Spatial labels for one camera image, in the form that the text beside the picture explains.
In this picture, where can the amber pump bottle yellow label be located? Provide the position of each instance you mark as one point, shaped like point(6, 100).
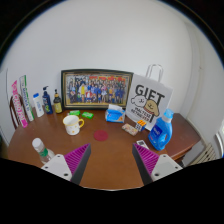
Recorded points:
point(58, 106)

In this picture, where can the white mug with yellow rim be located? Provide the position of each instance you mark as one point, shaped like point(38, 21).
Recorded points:
point(71, 125)

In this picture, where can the dark blue pump bottle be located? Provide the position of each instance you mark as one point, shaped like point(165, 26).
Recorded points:
point(47, 102)

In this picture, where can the small floral patterned box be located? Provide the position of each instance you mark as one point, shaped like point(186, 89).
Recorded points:
point(129, 129)

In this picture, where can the clear green-label drink bottle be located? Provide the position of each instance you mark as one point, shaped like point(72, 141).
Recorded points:
point(42, 152)

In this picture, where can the white remote control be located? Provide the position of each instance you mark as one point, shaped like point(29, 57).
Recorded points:
point(142, 144)

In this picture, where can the white printed paper gift bag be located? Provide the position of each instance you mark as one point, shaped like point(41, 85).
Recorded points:
point(148, 96)

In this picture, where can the white radiator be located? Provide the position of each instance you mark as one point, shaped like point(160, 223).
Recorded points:
point(204, 155)

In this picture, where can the blue tissue pack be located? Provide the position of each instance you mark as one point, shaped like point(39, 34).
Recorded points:
point(115, 115)

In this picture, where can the blue detergent bottle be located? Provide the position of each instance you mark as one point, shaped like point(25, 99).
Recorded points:
point(160, 133)

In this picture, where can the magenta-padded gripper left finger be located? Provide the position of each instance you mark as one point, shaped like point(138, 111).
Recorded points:
point(59, 166)

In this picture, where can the green and white long box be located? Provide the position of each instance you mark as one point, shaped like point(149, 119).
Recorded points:
point(26, 98)

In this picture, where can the framed group photo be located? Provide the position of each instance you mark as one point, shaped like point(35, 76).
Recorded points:
point(96, 88)

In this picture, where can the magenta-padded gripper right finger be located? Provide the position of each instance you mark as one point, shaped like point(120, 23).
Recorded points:
point(164, 166)

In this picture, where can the small green packet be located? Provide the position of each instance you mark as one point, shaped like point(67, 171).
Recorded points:
point(74, 112)
point(87, 115)

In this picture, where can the dark wooden chair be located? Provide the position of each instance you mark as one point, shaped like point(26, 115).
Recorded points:
point(13, 111)

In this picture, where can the pink and white long box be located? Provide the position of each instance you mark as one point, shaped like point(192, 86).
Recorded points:
point(19, 105)

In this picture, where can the white lotion bottle blue cap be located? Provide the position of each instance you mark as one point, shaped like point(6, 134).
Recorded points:
point(38, 106)

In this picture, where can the colourful puzzle cube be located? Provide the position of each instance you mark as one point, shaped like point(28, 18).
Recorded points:
point(140, 125)

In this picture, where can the flat round red coaster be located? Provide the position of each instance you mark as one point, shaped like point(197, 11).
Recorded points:
point(101, 135)

